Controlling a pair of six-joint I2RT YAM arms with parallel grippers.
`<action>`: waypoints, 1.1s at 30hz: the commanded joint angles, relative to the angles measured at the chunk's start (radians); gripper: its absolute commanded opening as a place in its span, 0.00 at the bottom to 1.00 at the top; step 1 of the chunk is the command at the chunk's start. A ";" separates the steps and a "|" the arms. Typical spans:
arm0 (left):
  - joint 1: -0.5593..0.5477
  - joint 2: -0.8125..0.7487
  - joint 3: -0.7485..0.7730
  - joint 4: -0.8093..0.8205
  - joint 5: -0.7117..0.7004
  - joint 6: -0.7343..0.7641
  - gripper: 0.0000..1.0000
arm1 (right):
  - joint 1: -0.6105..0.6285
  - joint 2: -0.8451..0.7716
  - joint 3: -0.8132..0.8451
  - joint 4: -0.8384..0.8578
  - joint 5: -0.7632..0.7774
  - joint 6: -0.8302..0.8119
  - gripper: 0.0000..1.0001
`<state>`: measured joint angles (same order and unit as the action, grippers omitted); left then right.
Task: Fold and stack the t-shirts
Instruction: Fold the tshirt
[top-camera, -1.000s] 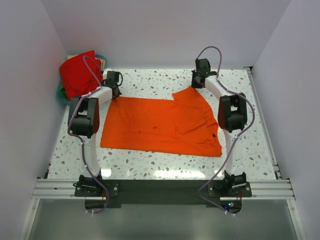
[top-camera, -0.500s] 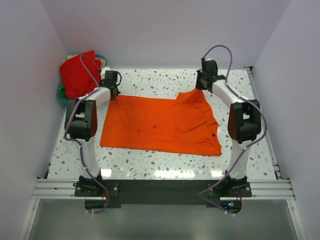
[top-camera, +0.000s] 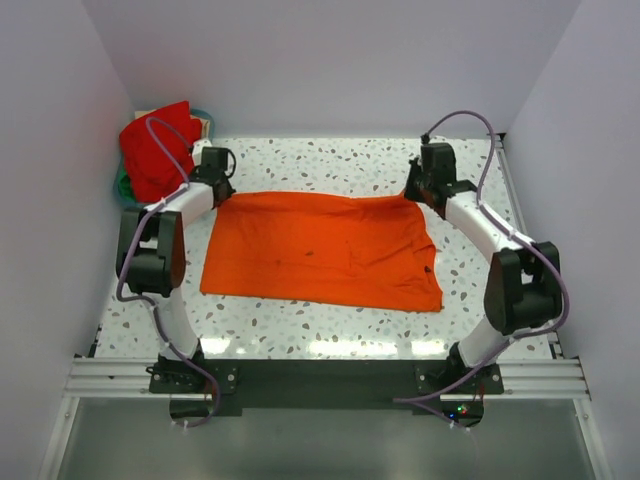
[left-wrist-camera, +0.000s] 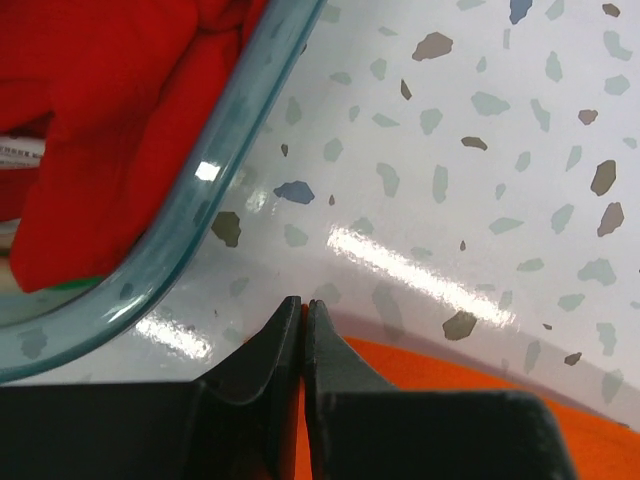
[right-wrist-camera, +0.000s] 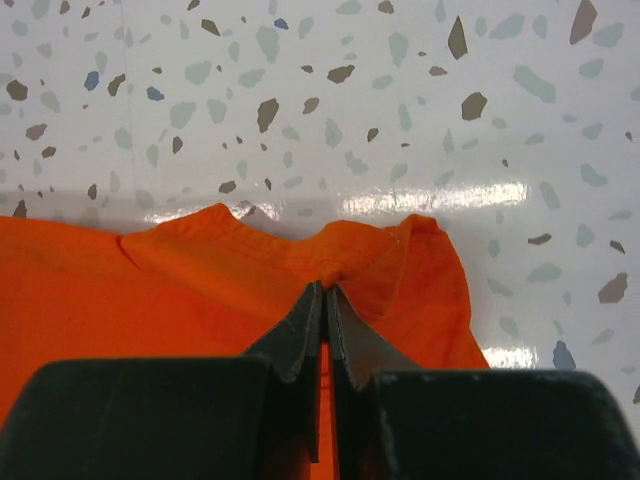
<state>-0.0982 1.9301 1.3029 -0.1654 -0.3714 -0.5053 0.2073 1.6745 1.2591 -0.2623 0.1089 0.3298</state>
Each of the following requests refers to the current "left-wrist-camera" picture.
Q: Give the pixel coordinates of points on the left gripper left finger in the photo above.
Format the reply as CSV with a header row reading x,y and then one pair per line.
x,y
236,421

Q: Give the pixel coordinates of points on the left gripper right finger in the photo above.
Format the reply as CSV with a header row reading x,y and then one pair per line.
x,y
361,426

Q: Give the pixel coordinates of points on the teal plastic basket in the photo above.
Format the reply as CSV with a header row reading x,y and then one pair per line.
x,y
47,329

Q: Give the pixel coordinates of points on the beige garment in basket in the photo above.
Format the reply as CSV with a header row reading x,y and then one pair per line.
x,y
7,236

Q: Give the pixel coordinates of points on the red t-shirt in basket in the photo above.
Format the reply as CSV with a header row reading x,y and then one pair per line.
x,y
117,92

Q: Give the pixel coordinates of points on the green garment in basket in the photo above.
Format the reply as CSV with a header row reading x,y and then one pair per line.
x,y
84,283

